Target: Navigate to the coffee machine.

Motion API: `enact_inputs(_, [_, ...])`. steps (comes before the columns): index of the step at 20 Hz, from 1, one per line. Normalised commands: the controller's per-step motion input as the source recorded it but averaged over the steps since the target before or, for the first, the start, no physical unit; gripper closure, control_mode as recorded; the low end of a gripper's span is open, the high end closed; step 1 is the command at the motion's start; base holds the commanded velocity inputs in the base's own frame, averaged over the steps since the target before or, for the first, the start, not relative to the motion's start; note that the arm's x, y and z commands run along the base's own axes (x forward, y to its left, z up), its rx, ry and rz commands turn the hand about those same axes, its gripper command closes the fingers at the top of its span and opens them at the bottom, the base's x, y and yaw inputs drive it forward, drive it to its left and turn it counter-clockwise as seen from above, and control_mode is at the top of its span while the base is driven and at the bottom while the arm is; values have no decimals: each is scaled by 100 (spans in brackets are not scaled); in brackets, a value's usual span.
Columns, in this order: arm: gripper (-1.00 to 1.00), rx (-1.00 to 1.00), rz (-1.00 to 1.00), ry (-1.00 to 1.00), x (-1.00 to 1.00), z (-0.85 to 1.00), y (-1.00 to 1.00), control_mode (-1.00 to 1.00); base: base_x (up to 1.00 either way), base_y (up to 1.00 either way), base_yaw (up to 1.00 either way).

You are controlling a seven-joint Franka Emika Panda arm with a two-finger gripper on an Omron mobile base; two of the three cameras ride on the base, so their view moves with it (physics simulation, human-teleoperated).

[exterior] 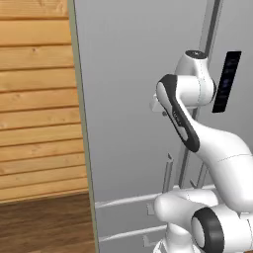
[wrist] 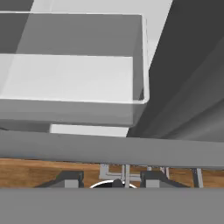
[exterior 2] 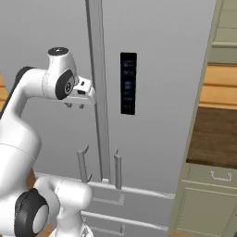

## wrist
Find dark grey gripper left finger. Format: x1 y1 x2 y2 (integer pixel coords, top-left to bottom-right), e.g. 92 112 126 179
34 170 85 189

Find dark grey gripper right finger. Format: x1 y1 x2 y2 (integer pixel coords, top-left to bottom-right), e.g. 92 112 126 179
140 170 191 189

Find white rimmed round black thing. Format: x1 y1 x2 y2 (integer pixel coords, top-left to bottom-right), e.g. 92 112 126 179
88 178 138 189

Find grey metal stool frame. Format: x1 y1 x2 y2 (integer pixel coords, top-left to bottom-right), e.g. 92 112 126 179
98 164 142 189
146 165 205 189

